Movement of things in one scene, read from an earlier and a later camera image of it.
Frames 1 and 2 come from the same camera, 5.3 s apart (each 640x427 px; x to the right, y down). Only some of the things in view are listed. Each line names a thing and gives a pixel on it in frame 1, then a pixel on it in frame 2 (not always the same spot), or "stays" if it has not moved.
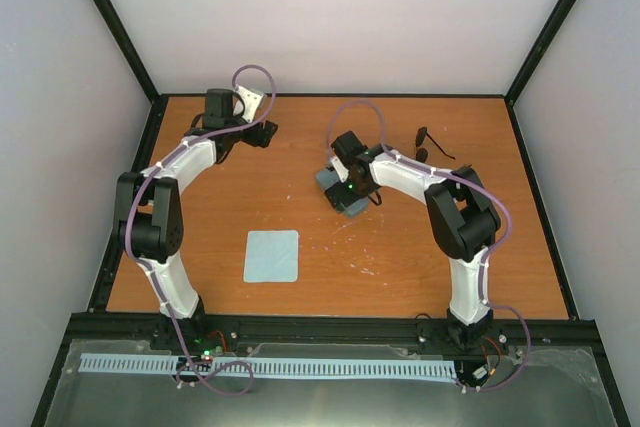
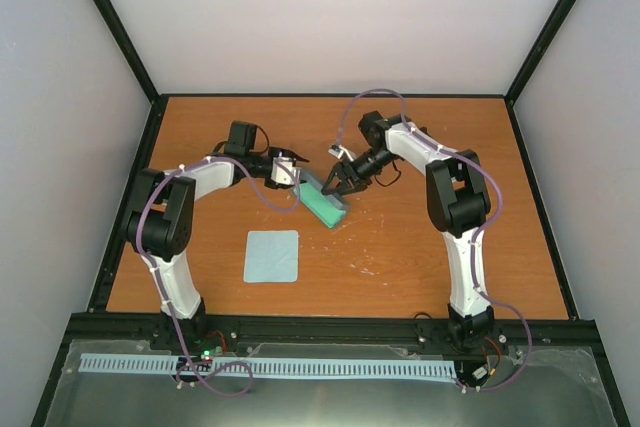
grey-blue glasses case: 328,178 to 330,209
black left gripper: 264,135 to 286,153
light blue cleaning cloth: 271,256 stays
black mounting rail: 560,328 stays
